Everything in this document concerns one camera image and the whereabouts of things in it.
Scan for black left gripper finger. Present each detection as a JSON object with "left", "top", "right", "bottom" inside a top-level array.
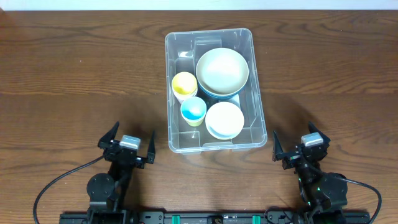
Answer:
[
  {"left": 146, "top": 131, "right": 155, "bottom": 164},
  {"left": 98, "top": 121, "right": 119, "bottom": 149}
]

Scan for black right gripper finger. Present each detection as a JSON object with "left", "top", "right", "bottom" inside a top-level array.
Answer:
[
  {"left": 308, "top": 121, "right": 330, "bottom": 144},
  {"left": 272, "top": 131, "right": 284, "bottom": 161}
]

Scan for yellow cup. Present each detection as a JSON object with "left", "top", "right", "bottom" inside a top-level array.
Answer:
[
  {"left": 183, "top": 116, "right": 205, "bottom": 127},
  {"left": 172, "top": 72, "right": 197, "bottom": 95}
]

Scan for grey small bowl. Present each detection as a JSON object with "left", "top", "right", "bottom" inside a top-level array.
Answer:
[{"left": 206, "top": 126, "right": 243, "bottom": 140}]

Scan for white small bowl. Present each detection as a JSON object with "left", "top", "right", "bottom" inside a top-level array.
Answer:
[{"left": 205, "top": 101, "right": 244, "bottom": 129}]

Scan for light blue cup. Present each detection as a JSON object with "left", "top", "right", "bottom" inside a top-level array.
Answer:
[{"left": 180, "top": 96, "right": 207, "bottom": 121}]

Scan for cream white cup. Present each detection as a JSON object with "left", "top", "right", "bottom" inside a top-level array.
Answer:
[{"left": 173, "top": 90, "right": 197, "bottom": 98}]

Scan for dark blue bowl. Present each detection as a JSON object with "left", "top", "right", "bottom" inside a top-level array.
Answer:
[{"left": 198, "top": 82, "right": 246, "bottom": 100}]

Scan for cream large bowl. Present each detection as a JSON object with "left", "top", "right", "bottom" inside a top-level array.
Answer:
[{"left": 195, "top": 48, "right": 249, "bottom": 85}]

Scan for pink cup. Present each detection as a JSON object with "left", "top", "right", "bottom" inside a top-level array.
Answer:
[{"left": 176, "top": 96, "right": 187, "bottom": 104}]

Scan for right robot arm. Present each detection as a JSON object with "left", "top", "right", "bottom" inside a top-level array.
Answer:
[{"left": 272, "top": 122, "right": 348, "bottom": 224}]

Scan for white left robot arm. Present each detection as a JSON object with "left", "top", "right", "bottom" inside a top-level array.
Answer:
[{"left": 86, "top": 122, "right": 155, "bottom": 223}]

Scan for white label in bin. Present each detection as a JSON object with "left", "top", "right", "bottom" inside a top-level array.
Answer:
[{"left": 228, "top": 94, "right": 241, "bottom": 108}]

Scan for clear plastic storage bin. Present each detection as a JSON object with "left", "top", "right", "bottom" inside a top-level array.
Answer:
[{"left": 165, "top": 28, "right": 268, "bottom": 154}]

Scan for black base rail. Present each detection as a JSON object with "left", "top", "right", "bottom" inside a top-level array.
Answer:
[{"left": 59, "top": 210, "right": 370, "bottom": 224}]

